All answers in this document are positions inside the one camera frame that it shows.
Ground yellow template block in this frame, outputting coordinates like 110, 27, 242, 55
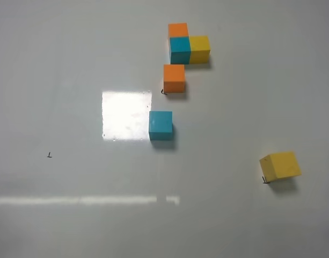
189, 35, 211, 64

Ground orange template block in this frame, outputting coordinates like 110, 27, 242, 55
168, 23, 189, 38

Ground blue template block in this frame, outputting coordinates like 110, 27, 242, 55
169, 37, 191, 65

